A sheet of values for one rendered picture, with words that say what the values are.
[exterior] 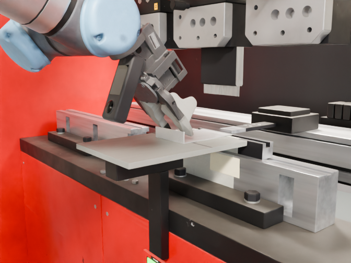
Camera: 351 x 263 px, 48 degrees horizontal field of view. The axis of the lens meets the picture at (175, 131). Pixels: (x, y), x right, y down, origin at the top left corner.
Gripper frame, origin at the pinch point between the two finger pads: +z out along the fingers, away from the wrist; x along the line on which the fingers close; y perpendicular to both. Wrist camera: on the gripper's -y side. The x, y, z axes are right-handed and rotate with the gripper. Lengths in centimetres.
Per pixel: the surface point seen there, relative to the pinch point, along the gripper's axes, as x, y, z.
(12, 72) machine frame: 85, 4, -8
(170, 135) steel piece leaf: -0.4, -1.7, -0.6
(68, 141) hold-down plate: 57, -4, 12
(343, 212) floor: 80, 115, 228
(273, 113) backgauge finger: -0.9, 23.3, 18.2
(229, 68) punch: -4.1, 15.5, -2.4
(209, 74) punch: 1.7, 14.8, -1.4
